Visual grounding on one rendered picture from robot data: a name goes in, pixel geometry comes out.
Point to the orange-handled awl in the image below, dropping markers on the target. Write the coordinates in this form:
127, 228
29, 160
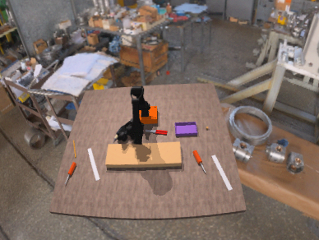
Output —
71, 169
198, 159

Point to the tan flat panel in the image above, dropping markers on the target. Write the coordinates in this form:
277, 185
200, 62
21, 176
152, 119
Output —
145, 155

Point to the white flat strip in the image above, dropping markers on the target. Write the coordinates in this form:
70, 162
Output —
226, 181
93, 165

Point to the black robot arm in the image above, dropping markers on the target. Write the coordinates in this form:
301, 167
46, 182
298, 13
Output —
138, 103

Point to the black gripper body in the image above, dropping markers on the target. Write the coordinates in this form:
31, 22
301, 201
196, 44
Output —
123, 136

